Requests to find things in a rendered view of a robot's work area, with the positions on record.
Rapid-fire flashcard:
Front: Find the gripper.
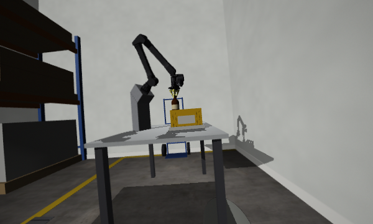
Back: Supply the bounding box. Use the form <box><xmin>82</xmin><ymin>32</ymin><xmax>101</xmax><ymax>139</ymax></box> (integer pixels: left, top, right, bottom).
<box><xmin>168</xmin><ymin>82</ymin><xmax>180</xmax><ymax>98</ymax></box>

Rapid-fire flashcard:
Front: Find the yellow crate with cross dividers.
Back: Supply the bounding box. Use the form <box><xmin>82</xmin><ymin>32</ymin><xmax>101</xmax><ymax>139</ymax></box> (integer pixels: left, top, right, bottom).
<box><xmin>170</xmin><ymin>108</ymin><xmax>203</xmax><ymax>127</ymax></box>

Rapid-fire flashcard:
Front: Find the brown glass bottle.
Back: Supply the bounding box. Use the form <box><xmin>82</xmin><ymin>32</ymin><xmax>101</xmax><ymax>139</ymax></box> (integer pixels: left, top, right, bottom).
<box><xmin>172</xmin><ymin>95</ymin><xmax>180</xmax><ymax>110</ymax></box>

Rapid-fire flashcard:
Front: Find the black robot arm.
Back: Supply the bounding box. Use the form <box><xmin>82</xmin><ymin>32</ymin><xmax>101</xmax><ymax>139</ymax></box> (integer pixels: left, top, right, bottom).
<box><xmin>132</xmin><ymin>34</ymin><xmax>184</xmax><ymax>94</ymax></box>

